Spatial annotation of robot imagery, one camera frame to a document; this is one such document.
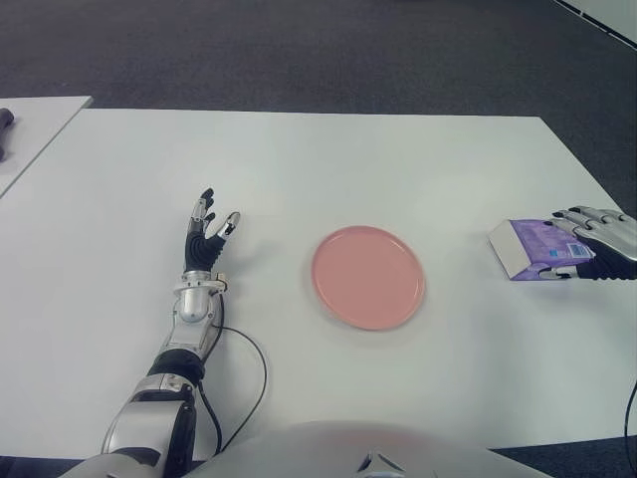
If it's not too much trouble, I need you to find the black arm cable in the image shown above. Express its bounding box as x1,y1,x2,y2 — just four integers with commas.
624,380,637,449
198,293,269,452

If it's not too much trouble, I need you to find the pink round plate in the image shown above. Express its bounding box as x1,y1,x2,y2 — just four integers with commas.
312,225,427,332

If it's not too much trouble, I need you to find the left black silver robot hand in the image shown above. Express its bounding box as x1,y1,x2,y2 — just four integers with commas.
183,187,242,275

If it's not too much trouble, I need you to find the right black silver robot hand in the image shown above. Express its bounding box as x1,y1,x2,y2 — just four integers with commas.
536,206,637,283

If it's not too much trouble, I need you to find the black handheld device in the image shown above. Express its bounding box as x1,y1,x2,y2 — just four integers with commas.
0,108,16,161

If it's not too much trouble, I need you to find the silver robot torso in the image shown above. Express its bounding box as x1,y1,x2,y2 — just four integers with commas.
183,420,497,478

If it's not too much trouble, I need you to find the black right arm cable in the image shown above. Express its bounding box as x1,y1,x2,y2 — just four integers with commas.
624,380,637,449

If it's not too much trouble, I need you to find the purple tissue paper pack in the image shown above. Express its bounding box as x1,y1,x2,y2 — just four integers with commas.
488,217,596,283

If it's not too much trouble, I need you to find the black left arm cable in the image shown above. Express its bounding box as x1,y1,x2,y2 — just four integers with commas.
198,293,269,452

